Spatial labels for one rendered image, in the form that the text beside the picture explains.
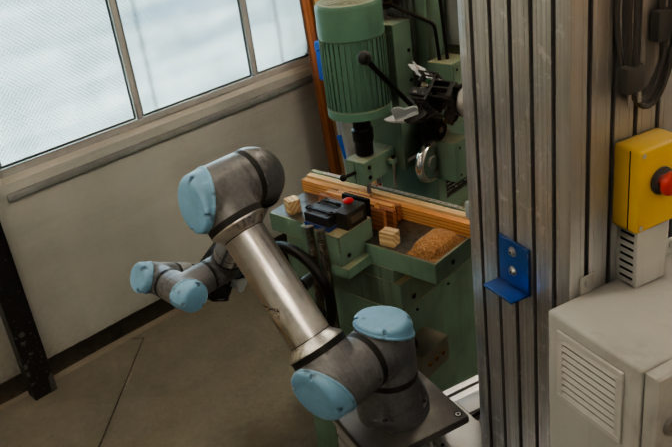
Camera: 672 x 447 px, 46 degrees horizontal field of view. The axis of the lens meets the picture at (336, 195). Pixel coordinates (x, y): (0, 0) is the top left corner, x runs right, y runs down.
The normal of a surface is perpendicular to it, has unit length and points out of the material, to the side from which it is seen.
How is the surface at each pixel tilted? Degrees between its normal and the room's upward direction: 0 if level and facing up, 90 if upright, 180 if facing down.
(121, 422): 0
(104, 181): 90
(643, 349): 0
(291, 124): 90
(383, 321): 7
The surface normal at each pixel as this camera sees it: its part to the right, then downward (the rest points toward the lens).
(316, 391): -0.62, 0.50
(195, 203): -0.76, 0.27
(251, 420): -0.13, -0.90
